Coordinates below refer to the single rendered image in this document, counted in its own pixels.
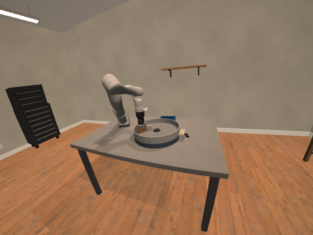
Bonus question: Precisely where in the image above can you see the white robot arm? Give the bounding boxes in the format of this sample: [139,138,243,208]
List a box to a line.
[102,74,143,124]

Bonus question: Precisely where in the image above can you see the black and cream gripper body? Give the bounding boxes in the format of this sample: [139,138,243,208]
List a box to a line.
[135,106,148,125]

